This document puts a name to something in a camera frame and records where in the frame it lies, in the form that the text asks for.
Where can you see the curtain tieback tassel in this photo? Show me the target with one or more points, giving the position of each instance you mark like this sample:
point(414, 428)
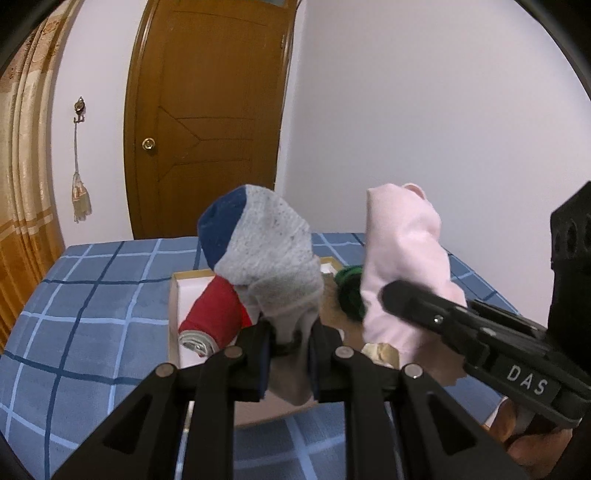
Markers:
point(81, 198)

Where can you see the pink underwear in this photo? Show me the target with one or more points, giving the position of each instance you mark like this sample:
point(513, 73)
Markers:
point(401, 244)

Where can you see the green and black underwear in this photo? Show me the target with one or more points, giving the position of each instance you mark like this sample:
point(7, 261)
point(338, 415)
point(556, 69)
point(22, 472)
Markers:
point(348, 290)

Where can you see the brass door knob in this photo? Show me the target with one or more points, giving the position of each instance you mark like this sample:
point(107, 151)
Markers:
point(148, 144)

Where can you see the metal wall hook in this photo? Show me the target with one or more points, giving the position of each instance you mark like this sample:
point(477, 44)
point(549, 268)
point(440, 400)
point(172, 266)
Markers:
point(79, 108)

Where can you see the beige patterned curtain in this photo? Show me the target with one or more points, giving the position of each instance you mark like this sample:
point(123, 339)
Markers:
point(27, 184)

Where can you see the cardboard box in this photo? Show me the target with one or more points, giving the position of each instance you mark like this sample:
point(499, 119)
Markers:
point(189, 288)

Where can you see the brown wooden door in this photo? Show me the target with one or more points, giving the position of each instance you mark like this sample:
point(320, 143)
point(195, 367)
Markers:
point(207, 92)

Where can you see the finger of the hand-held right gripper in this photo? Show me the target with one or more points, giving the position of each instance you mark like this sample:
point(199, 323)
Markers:
point(415, 302)

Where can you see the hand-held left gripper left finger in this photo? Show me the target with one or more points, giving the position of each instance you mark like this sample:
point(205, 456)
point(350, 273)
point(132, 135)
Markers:
point(264, 364)

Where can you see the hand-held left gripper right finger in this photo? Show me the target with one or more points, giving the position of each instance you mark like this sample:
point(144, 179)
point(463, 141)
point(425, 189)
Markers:
point(314, 369)

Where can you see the red rolled sock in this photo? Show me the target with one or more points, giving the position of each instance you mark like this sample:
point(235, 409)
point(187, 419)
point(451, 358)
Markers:
point(217, 314)

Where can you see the blue plaid bed sheet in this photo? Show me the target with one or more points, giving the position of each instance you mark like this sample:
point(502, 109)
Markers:
point(92, 323)

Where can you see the grey and blue sock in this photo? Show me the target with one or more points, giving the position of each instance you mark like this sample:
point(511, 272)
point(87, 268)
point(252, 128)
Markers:
point(272, 249)

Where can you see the person's right hand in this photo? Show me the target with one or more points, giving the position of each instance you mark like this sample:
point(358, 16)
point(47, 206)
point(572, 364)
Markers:
point(531, 450)

